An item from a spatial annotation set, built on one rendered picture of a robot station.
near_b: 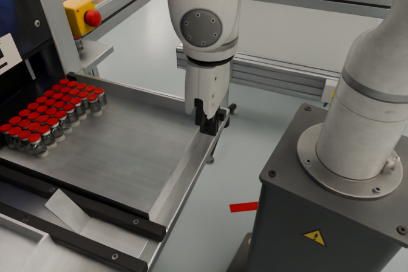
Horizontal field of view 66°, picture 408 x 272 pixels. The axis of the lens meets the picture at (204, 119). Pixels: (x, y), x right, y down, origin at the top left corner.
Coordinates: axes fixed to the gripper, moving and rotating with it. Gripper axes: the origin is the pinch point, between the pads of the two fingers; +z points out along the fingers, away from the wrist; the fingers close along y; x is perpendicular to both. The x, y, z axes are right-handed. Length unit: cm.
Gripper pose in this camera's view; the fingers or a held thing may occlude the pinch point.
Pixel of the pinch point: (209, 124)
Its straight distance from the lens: 58.9
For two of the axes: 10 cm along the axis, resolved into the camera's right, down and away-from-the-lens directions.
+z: 0.1, 7.5, 6.6
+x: 9.3, 2.4, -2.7
